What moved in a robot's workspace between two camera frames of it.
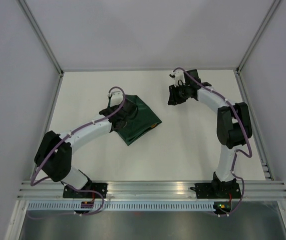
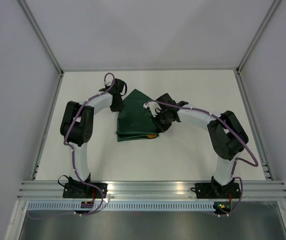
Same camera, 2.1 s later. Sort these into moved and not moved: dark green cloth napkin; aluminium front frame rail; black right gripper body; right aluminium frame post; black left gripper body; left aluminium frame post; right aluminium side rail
Moved: black left gripper body; black right gripper body; dark green cloth napkin
Not moved: left aluminium frame post; aluminium front frame rail; right aluminium frame post; right aluminium side rail
